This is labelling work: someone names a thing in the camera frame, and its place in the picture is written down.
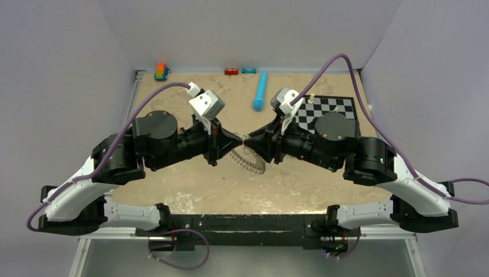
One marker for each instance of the white chess pawn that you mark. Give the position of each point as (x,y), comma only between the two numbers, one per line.
(311,98)

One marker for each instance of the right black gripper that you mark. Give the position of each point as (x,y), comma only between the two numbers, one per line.
(266,142)

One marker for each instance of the blue cylinder tube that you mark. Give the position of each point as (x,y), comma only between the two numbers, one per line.
(258,101)

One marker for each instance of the black front rail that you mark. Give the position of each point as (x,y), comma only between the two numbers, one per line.
(310,232)

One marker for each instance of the teal toy brick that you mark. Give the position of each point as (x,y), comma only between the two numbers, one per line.
(249,70)

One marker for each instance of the black white chessboard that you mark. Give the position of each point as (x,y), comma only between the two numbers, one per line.
(314,107)

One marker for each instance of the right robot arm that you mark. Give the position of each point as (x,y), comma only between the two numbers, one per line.
(336,144)

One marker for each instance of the metal disc with keyrings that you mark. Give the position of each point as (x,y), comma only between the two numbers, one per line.
(249,159)

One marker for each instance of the blue orange toy car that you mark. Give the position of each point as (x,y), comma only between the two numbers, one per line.
(161,73)

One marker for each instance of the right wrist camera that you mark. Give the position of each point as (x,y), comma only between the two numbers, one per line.
(281,102)

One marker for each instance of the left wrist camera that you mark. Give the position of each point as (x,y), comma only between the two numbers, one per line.
(206,105)

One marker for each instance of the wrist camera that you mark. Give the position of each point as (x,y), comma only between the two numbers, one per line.
(206,105)
(281,102)

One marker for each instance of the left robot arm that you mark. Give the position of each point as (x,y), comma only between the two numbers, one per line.
(152,142)

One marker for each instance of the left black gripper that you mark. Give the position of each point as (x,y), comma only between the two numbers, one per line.
(219,141)

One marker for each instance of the red toy brick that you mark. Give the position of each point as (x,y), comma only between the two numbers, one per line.
(231,71)

